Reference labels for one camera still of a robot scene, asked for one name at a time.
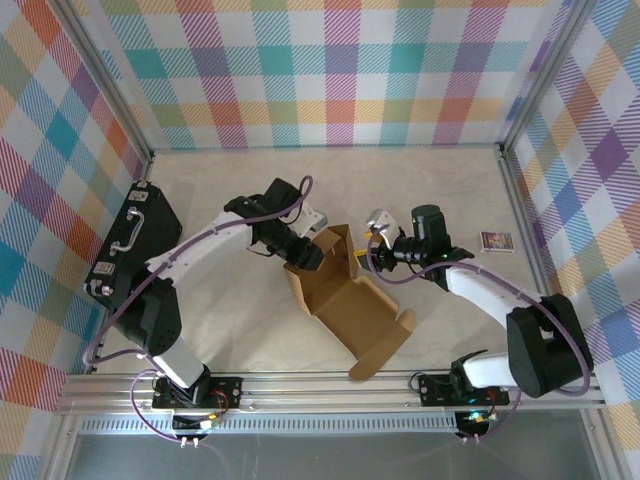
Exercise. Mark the brown cardboard box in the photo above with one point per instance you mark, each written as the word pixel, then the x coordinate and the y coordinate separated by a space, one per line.
pixel 350 310

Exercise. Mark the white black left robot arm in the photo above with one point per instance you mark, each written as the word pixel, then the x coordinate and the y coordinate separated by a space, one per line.
pixel 200 245

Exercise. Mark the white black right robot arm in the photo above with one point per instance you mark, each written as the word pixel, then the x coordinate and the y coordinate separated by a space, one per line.
pixel 480 290

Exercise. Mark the small dark printed card box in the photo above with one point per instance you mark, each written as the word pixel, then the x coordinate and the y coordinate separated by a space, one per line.
pixel 496 242

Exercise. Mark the small circuit board with LED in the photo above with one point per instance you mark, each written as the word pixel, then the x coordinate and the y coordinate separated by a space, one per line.
pixel 212 422
pixel 480 416

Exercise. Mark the long aluminium base rail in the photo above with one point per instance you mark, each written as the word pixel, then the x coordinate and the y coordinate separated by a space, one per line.
pixel 325 395

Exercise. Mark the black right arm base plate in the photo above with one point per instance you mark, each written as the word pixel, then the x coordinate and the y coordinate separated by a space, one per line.
pixel 432 390

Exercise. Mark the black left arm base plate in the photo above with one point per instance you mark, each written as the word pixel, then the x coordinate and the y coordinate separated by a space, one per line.
pixel 230 392

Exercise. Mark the aluminium frame post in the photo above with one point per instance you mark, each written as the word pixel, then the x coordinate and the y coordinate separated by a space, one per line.
pixel 100 75
pixel 545 75

